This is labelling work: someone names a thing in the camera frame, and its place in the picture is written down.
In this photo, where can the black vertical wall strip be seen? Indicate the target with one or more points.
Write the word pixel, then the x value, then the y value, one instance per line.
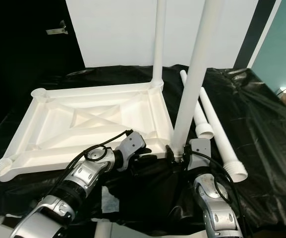
pixel 256 32

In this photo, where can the white plastic table top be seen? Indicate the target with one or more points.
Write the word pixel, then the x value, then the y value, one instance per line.
pixel 63 124

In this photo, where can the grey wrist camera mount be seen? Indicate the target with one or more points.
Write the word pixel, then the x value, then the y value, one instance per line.
pixel 130 145
pixel 198 148

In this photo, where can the white support table post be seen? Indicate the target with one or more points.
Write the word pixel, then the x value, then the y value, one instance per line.
pixel 104 229

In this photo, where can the black door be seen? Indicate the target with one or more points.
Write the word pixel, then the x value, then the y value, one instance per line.
pixel 24 59

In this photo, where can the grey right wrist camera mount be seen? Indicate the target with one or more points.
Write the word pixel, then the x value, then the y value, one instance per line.
pixel 198 148

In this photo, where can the black plastic cover sheet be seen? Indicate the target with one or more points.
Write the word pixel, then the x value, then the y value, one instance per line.
pixel 271 134

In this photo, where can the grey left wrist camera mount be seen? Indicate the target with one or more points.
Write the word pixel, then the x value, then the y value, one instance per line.
pixel 130 145

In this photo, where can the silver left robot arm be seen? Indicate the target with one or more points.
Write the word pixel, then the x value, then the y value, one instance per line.
pixel 85 173

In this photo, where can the white plastic table leg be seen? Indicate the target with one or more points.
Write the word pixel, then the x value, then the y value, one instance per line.
pixel 159 39
pixel 197 74
pixel 202 126
pixel 222 139

